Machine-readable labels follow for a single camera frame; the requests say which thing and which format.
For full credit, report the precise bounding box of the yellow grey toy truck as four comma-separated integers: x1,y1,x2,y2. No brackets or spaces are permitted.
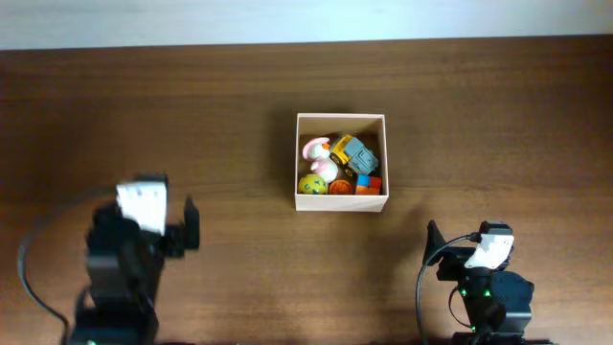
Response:
330,134,379,177

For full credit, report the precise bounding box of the white open cardboard box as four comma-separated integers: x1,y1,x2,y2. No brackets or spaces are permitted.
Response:
294,113,389,212

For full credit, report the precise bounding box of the yellow ball with blue letters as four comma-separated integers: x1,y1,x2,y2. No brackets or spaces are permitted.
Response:
298,173,329,195

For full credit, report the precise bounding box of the pink white toy duck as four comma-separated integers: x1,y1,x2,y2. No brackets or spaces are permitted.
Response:
302,137,339,183

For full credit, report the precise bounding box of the colourful two-by-two puzzle cube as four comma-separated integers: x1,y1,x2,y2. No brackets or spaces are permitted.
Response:
355,174,382,196

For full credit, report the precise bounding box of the orange round lattice toy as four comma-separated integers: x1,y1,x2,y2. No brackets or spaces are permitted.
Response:
329,179,353,196

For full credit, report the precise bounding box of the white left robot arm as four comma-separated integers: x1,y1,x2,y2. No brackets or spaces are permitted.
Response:
67,196,200,345

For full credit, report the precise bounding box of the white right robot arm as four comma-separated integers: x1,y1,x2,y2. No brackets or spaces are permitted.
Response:
415,220,534,345

